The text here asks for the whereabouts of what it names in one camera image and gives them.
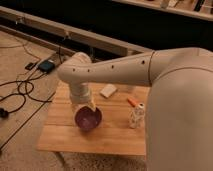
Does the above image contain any wooden board table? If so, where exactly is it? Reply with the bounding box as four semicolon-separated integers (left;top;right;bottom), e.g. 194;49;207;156
37;82;149;155

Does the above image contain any small black device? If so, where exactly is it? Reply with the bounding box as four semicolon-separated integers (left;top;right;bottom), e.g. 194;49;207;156
25;62;37;70

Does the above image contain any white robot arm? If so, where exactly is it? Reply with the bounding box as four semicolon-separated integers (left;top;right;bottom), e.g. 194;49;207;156
58;48;213;171

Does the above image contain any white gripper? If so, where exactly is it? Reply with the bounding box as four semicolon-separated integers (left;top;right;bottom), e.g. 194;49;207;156
69;83;97;112

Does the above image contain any black floor cable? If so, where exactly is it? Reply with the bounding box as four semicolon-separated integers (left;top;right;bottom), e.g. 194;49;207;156
0;71;56;151

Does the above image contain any white sponge block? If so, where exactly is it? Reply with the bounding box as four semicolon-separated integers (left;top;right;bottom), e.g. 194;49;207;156
100;84;117;98

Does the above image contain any orange marker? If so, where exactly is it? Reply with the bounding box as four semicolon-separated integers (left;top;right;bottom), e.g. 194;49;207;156
127;98;138;107

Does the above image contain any small black plug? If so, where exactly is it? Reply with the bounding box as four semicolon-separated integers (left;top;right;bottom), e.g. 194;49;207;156
0;108;9;119

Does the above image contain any metal rail frame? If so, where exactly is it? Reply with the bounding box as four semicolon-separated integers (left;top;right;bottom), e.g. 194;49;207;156
0;6;152;56

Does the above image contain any black power adapter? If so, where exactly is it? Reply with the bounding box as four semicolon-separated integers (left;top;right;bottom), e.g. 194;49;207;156
38;60;55;73

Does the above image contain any white patterned bottle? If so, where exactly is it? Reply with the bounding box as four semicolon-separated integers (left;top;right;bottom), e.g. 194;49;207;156
129;103;145;129

